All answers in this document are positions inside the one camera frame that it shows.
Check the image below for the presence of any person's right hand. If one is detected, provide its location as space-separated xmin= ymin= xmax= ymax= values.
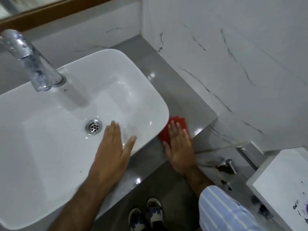
xmin=163 ymin=120 xmax=197 ymax=175

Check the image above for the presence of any person's left hand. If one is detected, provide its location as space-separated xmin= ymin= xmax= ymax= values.
xmin=92 ymin=120 xmax=137 ymax=188

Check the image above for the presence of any red cleaning cloth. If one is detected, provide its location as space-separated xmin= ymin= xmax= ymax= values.
xmin=158 ymin=115 xmax=191 ymax=149

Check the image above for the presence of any person's left forearm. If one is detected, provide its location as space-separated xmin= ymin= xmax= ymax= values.
xmin=48 ymin=174 xmax=117 ymax=231

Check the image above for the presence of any person's right forearm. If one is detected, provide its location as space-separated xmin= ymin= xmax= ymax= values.
xmin=183 ymin=165 xmax=216 ymax=198

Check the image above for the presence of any chrome sink drain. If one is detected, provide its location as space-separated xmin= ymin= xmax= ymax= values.
xmin=85 ymin=119 xmax=103 ymax=136

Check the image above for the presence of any patterned sandal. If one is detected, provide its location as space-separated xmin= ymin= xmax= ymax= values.
xmin=146 ymin=198 xmax=167 ymax=229
xmin=128 ymin=208 xmax=148 ymax=231

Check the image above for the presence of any white ceramic sink basin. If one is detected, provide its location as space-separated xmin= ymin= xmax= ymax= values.
xmin=0 ymin=49 xmax=170 ymax=230

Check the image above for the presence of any blue striped shirt sleeve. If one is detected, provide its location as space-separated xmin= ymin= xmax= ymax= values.
xmin=198 ymin=185 xmax=265 ymax=231

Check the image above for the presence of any white toilet tank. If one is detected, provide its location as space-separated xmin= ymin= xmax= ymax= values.
xmin=245 ymin=147 xmax=308 ymax=231

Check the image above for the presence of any chrome faucet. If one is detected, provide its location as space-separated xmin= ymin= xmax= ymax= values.
xmin=0 ymin=29 xmax=67 ymax=92

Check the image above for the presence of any wood framed mirror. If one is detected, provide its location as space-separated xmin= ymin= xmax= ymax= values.
xmin=0 ymin=0 xmax=121 ymax=32

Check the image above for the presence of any chrome wall tap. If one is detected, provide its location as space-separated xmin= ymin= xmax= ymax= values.
xmin=215 ymin=158 xmax=238 ymax=176

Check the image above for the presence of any small chrome wall valve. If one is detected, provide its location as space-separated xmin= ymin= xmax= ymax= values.
xmin=221 ymin=180 xmax=233 ymax=192

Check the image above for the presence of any chrome wall bracket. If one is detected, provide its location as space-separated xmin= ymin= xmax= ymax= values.
xmin=237 ymin=141 xmax=265 ymax=171

